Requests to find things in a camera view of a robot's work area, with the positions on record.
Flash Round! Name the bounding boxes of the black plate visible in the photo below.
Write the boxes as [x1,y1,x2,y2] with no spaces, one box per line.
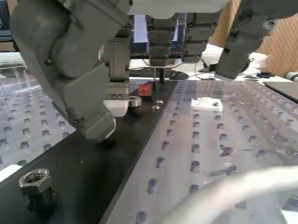
[0,79,179,224]

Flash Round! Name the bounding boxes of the large steel hex nut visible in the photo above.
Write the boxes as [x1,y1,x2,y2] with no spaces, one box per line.
[18,167,53,197]

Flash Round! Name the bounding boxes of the small flat white block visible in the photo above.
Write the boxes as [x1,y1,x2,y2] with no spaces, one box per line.
[190,97,223,112]

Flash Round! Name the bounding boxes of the small steel nut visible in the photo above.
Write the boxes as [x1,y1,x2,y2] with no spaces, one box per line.
[150,99,164,111]

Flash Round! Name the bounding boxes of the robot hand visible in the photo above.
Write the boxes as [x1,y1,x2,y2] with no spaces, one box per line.
[9,0,298,144]

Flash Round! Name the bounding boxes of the white cable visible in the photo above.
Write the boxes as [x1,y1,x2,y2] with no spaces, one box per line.
[160,165,298,224]

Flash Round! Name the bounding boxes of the steel ring bearing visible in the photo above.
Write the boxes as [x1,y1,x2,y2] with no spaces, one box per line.
[127,95,143,109]

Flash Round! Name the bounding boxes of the small red block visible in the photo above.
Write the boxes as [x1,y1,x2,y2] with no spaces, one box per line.
[136,83,154,96]

